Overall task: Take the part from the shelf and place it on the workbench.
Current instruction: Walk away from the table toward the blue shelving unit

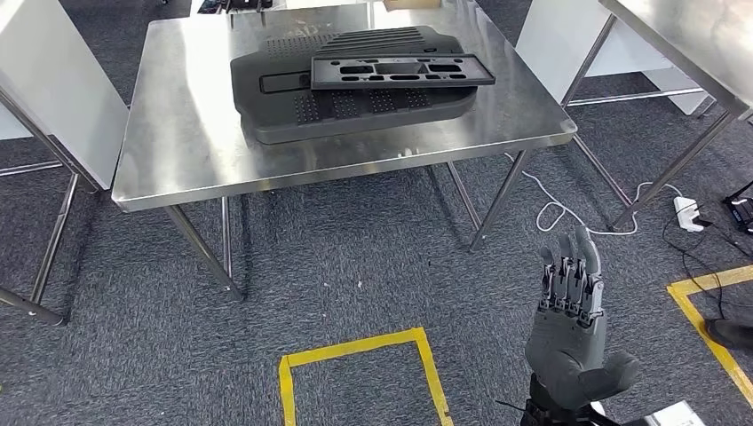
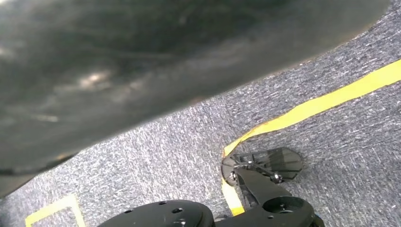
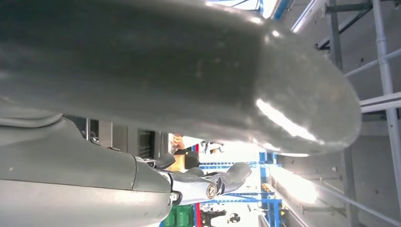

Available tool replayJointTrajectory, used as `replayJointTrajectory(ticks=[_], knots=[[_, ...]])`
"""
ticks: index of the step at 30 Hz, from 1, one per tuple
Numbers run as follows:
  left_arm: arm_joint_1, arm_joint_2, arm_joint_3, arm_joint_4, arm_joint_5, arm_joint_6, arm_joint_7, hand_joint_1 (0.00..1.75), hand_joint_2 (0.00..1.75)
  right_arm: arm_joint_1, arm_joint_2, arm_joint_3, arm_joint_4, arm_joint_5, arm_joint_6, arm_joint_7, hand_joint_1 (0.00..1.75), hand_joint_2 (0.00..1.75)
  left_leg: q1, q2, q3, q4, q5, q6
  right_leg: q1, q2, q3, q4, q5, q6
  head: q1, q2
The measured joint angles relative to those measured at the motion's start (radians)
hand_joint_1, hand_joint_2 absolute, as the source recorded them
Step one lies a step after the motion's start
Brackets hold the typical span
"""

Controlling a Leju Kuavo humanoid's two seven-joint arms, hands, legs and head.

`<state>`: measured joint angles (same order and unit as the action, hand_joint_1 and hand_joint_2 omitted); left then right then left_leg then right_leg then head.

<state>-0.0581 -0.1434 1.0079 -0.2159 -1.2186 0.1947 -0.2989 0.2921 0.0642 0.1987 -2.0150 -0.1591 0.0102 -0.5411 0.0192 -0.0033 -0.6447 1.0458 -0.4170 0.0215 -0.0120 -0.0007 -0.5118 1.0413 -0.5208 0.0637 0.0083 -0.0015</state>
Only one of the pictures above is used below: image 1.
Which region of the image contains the black cable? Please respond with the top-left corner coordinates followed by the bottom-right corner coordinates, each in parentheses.
top-left (662, 202), bottom-right (753, 321)

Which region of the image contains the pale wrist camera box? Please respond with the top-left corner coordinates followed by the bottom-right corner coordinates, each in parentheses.
top-left (646, 400), bottom-right (709, 426)

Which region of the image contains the stainless steel workbench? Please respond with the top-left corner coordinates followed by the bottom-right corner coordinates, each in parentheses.
top-left (111, 0), bottom-right (579, 302)

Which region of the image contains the black triangular plastic panel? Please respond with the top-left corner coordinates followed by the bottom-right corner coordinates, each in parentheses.
top-left (310, 53), bottom-right (497, 91)

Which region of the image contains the white desk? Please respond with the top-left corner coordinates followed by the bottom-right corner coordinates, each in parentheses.
top-left (187, 0), bottom-right (390, 16)

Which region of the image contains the person's black shoe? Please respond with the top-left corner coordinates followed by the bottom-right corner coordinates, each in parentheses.
top-left (705, 319), bottom-right (753, 354)

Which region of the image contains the black antenna device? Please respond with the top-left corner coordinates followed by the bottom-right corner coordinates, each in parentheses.
top-left (222, 0), bottom-right (275, 28)

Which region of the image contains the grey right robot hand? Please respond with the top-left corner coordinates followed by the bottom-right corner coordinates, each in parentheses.
top-left (525, 225), bottom-right (641, 413)

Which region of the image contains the white power adapter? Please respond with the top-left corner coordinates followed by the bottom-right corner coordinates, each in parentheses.
top-left (673, 196), bottom-right (705, 233)

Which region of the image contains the white cable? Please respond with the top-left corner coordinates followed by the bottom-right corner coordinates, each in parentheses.
top-left (504, 153), bottom-right (684, 238)

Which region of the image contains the yellow floor tape square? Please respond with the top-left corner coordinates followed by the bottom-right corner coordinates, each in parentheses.
top-left (278, 327), bottom-right (454, 426)
top-left (667, 264), bottom-right (753, 408)

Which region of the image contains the large black moulded cover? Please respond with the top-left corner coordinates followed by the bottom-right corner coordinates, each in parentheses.
top-left (230, 25), bottom-right (479, 146)

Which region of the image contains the black wifi router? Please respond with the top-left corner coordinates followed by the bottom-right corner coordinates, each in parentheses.
top-left (722, 180), bottom-right (753, 236)

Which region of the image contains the stainless steel table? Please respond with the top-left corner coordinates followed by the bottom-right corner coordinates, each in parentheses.
top-left (599, 0), bottom-right (753, 232)

